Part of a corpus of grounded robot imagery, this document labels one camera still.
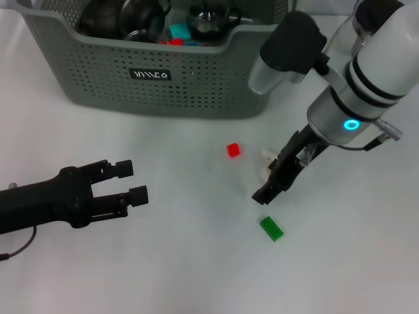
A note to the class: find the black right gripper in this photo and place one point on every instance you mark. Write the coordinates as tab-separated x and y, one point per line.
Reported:
291	163

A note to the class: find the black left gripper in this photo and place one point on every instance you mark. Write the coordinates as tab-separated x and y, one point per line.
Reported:
42	206

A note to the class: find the small red cube brick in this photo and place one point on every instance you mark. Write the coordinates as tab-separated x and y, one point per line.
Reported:
233	150
177	41

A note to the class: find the orange-red wedge brick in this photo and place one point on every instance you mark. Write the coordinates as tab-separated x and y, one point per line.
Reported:
164	42

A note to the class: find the blue square brick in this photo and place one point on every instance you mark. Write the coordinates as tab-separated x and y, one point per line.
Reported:
193	43

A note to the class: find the cyan square brick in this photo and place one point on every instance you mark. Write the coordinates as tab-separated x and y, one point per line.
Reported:
179	31

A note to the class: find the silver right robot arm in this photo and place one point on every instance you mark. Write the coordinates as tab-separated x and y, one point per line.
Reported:
370	81

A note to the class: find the grey perforated storage bin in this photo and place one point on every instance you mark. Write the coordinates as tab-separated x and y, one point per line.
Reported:
163	91

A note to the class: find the green rectangular brick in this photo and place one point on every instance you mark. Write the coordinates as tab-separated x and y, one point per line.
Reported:
271	229

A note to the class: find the black ceramic teapot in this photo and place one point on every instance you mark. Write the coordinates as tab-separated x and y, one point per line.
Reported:
98	19

